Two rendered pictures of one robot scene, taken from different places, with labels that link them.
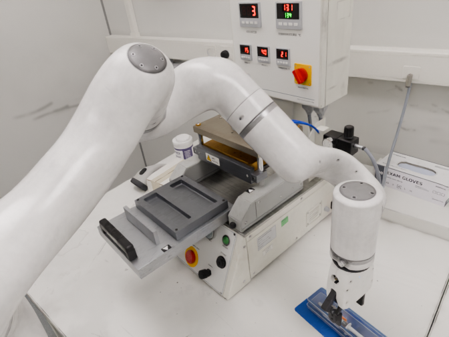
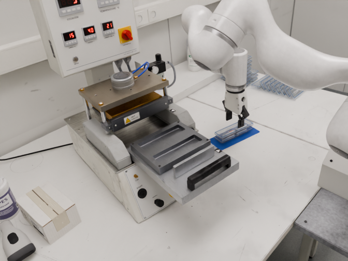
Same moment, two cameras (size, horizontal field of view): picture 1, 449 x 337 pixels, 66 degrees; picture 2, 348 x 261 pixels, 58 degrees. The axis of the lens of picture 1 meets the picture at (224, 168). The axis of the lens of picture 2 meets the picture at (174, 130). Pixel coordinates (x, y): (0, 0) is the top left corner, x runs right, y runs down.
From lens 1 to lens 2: 117 cm
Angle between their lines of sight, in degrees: 71
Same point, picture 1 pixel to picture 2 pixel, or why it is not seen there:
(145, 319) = (226, 222)
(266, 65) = (92, 41)
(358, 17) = not seen: hidden behind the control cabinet
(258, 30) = (81, 14)
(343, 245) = (244, 77)
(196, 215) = (192, 132)
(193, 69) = (206, 11)
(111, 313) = (220, 248)
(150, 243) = (211, 159)
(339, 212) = (243, 60)
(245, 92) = not seen: hidden behind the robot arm
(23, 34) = not seen: outside the picture
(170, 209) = (175, 150)
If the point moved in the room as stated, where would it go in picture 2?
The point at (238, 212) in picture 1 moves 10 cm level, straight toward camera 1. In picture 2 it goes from (188, 120) to (216, 119)
